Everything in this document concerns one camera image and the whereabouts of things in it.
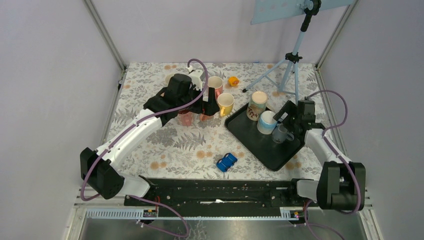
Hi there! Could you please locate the terracotta floral mug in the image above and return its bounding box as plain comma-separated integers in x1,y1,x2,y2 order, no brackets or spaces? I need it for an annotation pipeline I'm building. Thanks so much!
199,114,214,121

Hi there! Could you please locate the small grey mug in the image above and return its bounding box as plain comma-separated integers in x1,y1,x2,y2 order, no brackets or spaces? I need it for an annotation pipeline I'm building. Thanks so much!
271,124,295,144

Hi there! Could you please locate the small orange toy cup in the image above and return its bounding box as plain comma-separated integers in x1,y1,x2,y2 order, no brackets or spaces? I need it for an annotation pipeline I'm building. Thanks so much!
228,76,240,87

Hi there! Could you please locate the black plastic tray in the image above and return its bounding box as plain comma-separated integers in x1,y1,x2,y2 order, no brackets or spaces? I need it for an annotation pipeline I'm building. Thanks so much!
224,104,305,172

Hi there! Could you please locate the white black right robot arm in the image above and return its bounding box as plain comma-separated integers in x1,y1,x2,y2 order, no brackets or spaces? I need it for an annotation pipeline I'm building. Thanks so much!
274,100,366,214

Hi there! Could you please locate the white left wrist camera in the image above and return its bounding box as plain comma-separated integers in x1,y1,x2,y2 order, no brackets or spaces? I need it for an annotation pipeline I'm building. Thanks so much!
187,66,204,91

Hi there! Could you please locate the large pink speckled mug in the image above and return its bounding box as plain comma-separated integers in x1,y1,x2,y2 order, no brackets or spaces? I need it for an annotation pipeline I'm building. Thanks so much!
179,112,194,127

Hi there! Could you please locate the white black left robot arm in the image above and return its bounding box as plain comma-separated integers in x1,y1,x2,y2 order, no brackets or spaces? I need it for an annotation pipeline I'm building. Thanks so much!
80,73,220,206

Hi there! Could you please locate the light blue tripod stand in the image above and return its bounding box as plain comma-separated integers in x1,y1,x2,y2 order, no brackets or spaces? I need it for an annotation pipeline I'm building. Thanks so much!
242,0,322,102

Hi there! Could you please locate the light blue mug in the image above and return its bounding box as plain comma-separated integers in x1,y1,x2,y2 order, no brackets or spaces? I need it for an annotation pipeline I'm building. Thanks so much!
257,110,277,135

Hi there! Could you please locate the yellow ceramic mug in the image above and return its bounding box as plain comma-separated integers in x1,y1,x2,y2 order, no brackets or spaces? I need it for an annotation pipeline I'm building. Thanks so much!
217,93,235,117

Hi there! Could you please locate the light green mug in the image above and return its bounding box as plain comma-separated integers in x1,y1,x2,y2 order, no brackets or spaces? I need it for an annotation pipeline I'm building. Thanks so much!
165,73,175,85

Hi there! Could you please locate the beige patterned tall mug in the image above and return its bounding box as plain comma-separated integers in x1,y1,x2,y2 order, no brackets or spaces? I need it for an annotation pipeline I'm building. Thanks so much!
246,91,268,121

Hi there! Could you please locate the blue toy car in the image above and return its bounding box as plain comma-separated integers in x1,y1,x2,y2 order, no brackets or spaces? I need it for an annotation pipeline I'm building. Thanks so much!
216,152,238,172

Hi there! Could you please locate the white slotted cable duct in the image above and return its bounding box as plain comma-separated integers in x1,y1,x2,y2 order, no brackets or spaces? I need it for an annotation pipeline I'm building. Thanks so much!
86,206,301,221

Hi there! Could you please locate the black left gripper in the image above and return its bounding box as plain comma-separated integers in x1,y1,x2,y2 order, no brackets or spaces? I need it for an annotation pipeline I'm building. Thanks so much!
178,84,220,116

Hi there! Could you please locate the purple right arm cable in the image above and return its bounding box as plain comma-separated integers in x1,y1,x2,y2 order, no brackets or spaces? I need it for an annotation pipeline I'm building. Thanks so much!
303,90,363,240

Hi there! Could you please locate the floral patterned table mat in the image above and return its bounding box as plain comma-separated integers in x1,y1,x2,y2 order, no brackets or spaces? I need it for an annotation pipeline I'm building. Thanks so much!
107,62,322,181

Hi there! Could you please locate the light blue perforated board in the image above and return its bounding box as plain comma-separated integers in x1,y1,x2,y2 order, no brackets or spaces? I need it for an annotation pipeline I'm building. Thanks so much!
250,0,353,25

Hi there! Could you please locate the pink ceramic mug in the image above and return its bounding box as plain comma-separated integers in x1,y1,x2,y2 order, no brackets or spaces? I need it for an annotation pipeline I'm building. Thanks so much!
207,76,224,99

